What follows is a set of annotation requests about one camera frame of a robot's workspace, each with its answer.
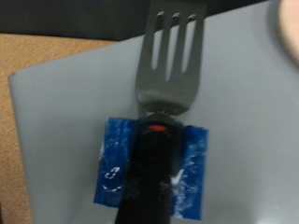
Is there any white bread slice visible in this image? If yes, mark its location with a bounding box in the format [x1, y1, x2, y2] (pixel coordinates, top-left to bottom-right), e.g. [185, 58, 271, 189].
[276, 0, 299, 67]

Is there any silver toaster oven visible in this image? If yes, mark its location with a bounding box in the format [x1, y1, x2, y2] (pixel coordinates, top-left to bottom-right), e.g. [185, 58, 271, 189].
[7, 0, 299, 224]

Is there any small blue object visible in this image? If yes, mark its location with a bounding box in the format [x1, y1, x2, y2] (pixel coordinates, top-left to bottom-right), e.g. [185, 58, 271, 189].
[93, 0, 210, 224]

